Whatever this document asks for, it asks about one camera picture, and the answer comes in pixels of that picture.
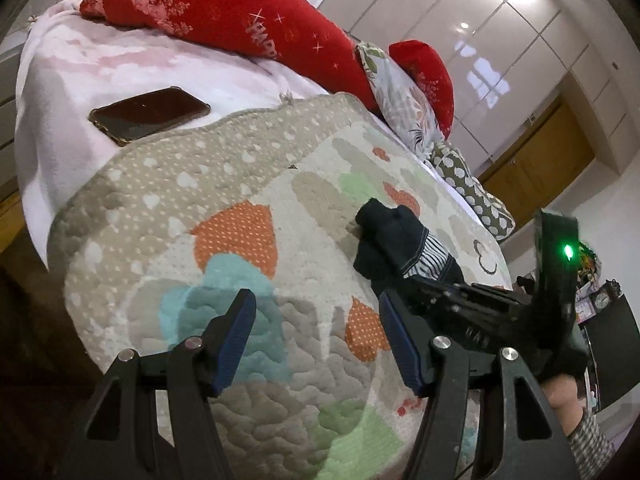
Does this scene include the dark navy dinosaur pants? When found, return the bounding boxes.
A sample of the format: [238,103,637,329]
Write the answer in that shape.
[354,198,464,296]

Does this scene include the checkered sleeve forearm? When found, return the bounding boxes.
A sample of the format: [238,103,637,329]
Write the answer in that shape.
[567,411,616,480]

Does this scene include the right hand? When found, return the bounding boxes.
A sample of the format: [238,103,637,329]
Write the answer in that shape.
[541,374,585,438]

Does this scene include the white shelf unit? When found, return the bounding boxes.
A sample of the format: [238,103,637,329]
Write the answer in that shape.
[514,238,640,411]

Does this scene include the olive white patterned bolster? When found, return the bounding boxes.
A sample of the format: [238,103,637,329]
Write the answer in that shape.
[430,141,516,242]

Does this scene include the brown wooden door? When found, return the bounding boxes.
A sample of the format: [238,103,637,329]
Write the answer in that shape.
[480,98,594,228]

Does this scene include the heart patterned quilt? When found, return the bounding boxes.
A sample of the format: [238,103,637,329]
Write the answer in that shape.
[48,93,511,479]

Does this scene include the grey floral pillow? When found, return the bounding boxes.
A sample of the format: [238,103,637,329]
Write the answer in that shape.
[356,41,444,162]

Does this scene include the small red pillow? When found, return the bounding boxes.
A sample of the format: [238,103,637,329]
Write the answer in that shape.
[388,39,454,139]

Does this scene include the glossy beige wardrobe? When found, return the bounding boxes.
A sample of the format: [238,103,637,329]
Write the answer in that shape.
[312,0,639,171]

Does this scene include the black smartphone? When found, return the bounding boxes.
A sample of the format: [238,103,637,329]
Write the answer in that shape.
[88,86,210,146]

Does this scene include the pale pink bed sheet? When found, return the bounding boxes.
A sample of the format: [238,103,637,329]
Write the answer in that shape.
[14,0,324,258]

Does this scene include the large red pillow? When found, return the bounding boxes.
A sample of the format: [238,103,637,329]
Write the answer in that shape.
[80,0,378,113]

